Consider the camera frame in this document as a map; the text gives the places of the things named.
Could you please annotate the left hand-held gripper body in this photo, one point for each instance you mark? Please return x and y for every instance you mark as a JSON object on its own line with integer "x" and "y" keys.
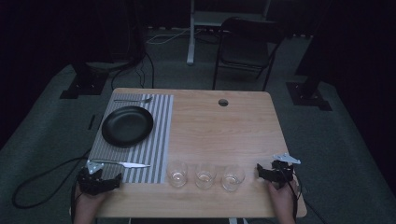
{"x": 91, "y": 182}

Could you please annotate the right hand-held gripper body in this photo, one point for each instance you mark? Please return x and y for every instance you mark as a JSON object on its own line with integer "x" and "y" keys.
{"x": 282, "y": 171}

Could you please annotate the person's left hand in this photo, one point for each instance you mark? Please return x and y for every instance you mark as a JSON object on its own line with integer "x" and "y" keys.
{"x": 88, "y": 199}

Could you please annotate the person's right hand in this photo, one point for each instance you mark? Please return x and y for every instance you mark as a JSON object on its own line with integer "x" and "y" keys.
{"x": 281, "y": 196}

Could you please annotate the silver table knife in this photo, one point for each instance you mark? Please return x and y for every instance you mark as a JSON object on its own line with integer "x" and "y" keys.
{"x": 130, "y": 164}

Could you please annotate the clear drinking glass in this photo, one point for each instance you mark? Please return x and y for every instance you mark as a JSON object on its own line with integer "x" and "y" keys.
{"x": 205, "y": 177}
{"x": 233, "y": 178}
{"x": 177, "y": 175}

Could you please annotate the grey striped placemat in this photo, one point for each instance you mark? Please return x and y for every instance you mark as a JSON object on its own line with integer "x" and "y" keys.
{"x": 155, "y": 146}

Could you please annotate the black round plate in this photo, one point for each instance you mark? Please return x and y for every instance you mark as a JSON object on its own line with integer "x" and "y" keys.
{"x": 127, "y": 126}

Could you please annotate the silver fork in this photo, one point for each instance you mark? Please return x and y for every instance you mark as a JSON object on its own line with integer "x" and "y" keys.
{"x": 134, "y": 100}

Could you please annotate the black folding chair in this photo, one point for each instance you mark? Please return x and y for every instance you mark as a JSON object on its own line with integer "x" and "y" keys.
{"x": 246, "y": 46}

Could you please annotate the black stand with base plate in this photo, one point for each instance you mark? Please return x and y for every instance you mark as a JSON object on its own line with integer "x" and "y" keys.
{"x": 308, "y": 93}
{"x": 84, "y": 84}

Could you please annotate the white metal stand frame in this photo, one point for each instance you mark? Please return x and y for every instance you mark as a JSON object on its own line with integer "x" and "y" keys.
{"x": 190, "y": 37}

